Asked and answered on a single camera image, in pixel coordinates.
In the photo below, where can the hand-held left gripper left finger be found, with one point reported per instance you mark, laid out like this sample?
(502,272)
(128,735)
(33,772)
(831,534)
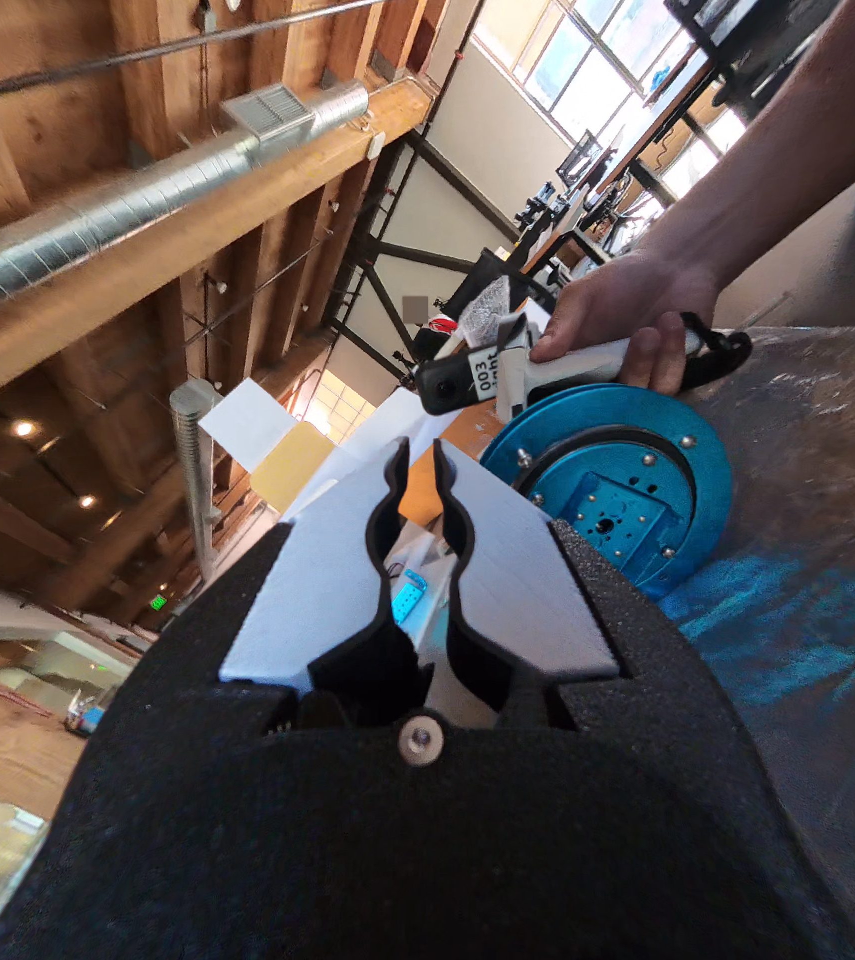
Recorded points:
(300,592)

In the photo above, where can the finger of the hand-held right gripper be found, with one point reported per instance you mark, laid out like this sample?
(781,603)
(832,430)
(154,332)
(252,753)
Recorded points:
(514,401)

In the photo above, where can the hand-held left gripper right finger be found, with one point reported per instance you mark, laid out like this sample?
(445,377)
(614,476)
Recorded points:
(532,592)

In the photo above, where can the blue metal turntable disc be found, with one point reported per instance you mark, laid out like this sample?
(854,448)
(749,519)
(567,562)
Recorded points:
(622,450)

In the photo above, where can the person's right forearm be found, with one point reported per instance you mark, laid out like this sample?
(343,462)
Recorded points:
(787,165)

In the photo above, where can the person's right hand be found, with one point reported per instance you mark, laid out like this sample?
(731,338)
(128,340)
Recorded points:
(622,300)

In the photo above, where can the bubble wrapped part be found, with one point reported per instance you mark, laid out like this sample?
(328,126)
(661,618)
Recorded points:
(487,307)

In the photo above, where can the orange and white cardboard box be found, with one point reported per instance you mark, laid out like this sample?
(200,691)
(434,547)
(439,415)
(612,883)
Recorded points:
(367,435)

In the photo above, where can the black high-back chair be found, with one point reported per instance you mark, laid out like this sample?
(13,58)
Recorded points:
(472,285)

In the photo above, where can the recessed ceiling spotlight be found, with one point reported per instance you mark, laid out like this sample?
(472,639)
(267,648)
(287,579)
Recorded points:
(86,501)
(22,429)

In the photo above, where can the wooden background work table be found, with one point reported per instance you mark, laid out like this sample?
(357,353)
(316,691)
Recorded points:
(622,187)

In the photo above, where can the large clear plastic bag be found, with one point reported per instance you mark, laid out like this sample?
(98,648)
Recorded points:
(795,637)

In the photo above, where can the white ceiling vent unit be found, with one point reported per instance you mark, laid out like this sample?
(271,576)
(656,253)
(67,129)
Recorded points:
(270,112)

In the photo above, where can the tall paned window with shades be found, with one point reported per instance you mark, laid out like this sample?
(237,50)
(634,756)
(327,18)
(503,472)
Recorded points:
(592,67)

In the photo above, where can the blue metal U bracket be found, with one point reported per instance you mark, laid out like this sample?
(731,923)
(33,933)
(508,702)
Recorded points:
(409,596)

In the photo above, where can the narrow ribbed silver duct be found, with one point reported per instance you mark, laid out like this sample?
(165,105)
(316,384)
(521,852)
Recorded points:
(195,465)

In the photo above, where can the silver ceiling duct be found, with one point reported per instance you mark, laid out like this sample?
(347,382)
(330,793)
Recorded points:
(97,217)

